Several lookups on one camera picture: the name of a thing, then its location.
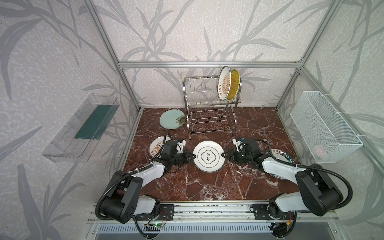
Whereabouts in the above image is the small orange sun plate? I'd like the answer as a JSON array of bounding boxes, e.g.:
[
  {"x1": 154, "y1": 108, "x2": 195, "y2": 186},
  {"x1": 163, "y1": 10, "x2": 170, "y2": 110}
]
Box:
[{"x1": 148, "y1": 137, "x2": 177, "y2": 160}]

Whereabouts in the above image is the white plate green emblem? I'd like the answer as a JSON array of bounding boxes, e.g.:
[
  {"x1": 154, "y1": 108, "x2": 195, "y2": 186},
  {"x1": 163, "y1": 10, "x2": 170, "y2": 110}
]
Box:
[{"x1": 193, "y1": 141, "x2": 225, "y2": 173}]

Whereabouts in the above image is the large orange sun plate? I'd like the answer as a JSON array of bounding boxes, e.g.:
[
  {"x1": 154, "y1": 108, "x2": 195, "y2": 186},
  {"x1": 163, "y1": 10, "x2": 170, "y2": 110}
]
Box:
[{"x1": 218, "y1": 66, "x2": 232, "y2": 101}]

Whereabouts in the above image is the yellow green striped plate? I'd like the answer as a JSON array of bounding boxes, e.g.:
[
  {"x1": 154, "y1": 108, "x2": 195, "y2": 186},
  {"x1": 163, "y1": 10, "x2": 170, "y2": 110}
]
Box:
[{"x1": 227, "y1": 69, "x2": 240, "y2": 101}]

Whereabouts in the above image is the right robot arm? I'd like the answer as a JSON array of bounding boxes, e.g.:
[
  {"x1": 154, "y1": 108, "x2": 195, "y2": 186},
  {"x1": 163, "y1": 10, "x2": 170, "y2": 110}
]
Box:
[{"x1": 222, "y1": 138, "x2": 354, "y2": 217}]

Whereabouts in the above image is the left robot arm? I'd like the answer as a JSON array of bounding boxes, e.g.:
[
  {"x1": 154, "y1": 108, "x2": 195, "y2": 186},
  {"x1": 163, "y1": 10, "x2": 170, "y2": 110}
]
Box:
[{"x1": 95, "y1": 140, "x2": 197, "y2": 224}]

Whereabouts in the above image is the stainless steel dish rack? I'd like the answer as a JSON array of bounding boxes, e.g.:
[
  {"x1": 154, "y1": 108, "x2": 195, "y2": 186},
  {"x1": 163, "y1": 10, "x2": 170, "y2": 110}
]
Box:
[{"x1": 182, "y1": 75, "x2": 242, "y2": 138}]

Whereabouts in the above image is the white plate green rim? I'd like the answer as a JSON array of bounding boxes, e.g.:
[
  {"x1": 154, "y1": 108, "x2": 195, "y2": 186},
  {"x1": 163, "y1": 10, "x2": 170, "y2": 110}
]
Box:
[{"x1": 270, "y1": 149, "x2": 295, "y2": 180}]

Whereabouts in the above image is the light green flower plate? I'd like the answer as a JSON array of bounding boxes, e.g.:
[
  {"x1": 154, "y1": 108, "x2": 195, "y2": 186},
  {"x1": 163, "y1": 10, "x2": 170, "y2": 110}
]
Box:
[{"x1": 160, "y1": 109, "x2": 186, "y2": 130}]

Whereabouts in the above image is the clear plastic tray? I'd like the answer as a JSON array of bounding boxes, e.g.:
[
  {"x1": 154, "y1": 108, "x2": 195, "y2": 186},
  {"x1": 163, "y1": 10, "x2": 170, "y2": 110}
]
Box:
[{"x1": 42, "y1": 94, "x2": 120, "y2": 163}]

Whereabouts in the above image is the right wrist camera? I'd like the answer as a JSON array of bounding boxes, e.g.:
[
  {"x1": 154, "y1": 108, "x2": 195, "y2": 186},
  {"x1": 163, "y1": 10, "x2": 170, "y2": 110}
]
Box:
[{"x1": 233, "y1": 138, "x2": 243, "y2": 152}]

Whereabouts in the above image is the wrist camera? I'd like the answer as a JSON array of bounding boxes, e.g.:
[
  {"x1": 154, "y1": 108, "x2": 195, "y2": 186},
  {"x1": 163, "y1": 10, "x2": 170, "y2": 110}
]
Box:
[
  {"x1": 233, "y1": 138, "x2": 243, "y2": 152},
  {"x1": 176, "y1": 140, "x2": 186, "y2": 154}
]

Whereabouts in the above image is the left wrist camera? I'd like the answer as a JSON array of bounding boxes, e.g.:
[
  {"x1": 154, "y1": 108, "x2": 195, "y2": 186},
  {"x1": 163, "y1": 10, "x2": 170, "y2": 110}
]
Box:
[{"x1": 176, "y1": 140, "x2": 186, "y2": 154}]

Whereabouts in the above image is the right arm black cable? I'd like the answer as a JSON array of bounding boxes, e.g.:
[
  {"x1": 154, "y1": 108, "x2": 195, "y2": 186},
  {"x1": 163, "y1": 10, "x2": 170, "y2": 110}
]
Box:
[{"x1": 254, "y1": 138, "x2": 354, "y2": 211}]

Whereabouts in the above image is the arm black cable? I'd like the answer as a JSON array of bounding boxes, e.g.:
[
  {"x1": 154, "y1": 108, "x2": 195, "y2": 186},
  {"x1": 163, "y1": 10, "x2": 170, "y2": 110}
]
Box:
[
  {"x1": 254, "y1": 138, "x2": 354, "y2": 211},
  {"x1": 94, "y1": 130, "x2": 175, "y2": 221}
]

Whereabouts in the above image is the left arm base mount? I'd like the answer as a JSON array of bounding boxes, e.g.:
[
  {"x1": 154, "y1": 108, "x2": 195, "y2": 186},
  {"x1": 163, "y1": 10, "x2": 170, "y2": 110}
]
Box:
[{"x1": 136, "y1": 204, "x2": 175, "y2": 221}]

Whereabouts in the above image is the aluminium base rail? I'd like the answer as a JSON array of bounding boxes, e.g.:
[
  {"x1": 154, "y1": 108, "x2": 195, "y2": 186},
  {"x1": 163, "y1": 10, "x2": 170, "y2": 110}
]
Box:
[{"x1": 86, "y1": 200, "x2": 340, "y2": 224}]

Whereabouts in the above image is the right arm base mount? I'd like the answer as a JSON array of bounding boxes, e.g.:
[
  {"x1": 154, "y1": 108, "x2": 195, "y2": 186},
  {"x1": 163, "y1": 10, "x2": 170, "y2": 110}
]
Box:
[{"x1": 249, "y1": 204, "x2": 292, "y2": 221}]

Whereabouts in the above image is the white wire mesh basket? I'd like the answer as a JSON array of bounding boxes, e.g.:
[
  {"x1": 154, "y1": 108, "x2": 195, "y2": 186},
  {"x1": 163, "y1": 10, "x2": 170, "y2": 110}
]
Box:
[{"x1": 291, "y1": 91, "x2": 364, "y2": 164}]

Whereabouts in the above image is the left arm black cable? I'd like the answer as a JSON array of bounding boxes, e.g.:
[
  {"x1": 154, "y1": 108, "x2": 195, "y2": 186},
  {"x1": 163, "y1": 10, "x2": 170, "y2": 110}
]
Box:
[{"x1": 94, "y1": 130, "x2": 175, "y2": 221}]

